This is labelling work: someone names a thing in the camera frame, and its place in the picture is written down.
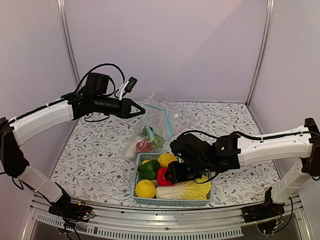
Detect pink zipper clear bag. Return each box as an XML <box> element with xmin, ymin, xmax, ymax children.
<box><xmin>140</xmin><ymin>91</ymin><xmax>196</xmax><ymax>138</ymax></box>

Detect yellow lemon front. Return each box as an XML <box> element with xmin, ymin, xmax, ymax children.
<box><xmin>135</xmin><ymin>179</ymin><xmax>156</xmax><ymax>199</ymax></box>

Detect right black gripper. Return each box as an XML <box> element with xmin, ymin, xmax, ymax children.
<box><xmin>164</xmin><ymin>160</ymin><xmax>211</xmax><ymax>184</ymax></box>

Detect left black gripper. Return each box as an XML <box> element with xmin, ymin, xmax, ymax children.
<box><xmin>93</xmin><ymin>94</ymin><xmax>146</xmax><ymax>119</ymax></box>

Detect front aluminium rail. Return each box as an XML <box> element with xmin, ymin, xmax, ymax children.
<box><xmin>22</xmin><ymin>195</ymin><xmax>312</xmax><ymax>240</ymax></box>

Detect yellow lemon back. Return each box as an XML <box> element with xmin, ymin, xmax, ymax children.
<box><xmin>157</xmin><ymin>153</ymin><xmax>178</xmax><ymax>168</ymax></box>

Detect green grapes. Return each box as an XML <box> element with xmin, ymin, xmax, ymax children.
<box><xmin>151</xmin><ymin>134</ymin><xmax>165</xmax><ymax>149</ymax></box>

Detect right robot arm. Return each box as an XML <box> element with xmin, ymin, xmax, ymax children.
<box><xmin>165</xmin><ymin>118</ymin><xmax>320</xmax><ymax>218</ymax></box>

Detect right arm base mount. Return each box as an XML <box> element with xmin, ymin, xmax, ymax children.
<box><xmin>241</xmin><ymin>200</ymin><xmax>285</xmax><ymax>235</ymax></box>

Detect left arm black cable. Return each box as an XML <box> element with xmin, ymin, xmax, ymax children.
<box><xmin>76</xmin><ymin>63</ymin><xmax>127</xmax><ymax>92</ymax></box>

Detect light blue plastic basket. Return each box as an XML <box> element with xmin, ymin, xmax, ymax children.
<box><xmin>131</xmin><ymin>152</ymin><xmax>214</xmax><ymax>207</ymax></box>

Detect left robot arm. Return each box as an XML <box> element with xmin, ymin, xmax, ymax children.
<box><xmin>0</xmin><ymin>72</ymin><xmax>145</xmax><ymax>217</ymax></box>

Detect yellow lemon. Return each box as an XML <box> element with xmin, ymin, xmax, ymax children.
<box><xmin>157</xmin><ymin>153</ymin><xmax>178</xmax><ymax>168</ymax></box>
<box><xmin>135</xmin><ymin>179</ymin><xmax>156</xmax><ymax>199</ymax></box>

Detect white radish with leaves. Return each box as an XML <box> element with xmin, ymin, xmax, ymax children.
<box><xmin>123</xmin><ymin>127</ymin><xmax>150</xmax><ymax>159</ymax></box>

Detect blue zipper clear bag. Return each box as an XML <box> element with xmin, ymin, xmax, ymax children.
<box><xmin>133</xmin><ymin>113</ymin><xmax>172</xmax><ymax>153</ymax></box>

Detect red bell pepper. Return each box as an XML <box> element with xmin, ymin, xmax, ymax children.
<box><xmin>156</xmin><ymin>167</ymin><xmax>173</xmax><ymax>186</ymax></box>

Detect aluminium frame post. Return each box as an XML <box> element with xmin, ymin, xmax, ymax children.
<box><xmin>245</xmin><ymin>0</ymin><xmax>275</xmax><ymax>108</ymax></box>
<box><xmin>56</xmin><ymin>0</ymin><xmax>81</xmax><ymax>86</ymax></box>

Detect left aluminium frame post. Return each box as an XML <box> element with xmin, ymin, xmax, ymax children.
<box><xmin>56</xmin><ymin>0</ymin><xmax>81</xmax><ymax>86</ymax></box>

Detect green bell pepper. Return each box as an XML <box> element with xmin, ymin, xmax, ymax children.
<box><xmin>138</xmin><ymin>159</ymin><xmax>160</xmax><ymax>180</ymax></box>

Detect napa cabbage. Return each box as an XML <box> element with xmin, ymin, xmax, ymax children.
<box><xmin>155</xmin><ymin>175</ymin><xmax>212</xmax><ymax>200</ymax></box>

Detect right aluminium frame post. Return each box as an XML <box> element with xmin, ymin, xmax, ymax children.
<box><xmin>245</xmin><ymin>0</ymin><xmax>275</xmax><ymax>108</ymax></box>

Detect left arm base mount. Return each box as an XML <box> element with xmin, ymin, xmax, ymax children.
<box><xmin>48</xmin><ymin>184</ymin><xmax>95</xmax><ymax>223</ymax></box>

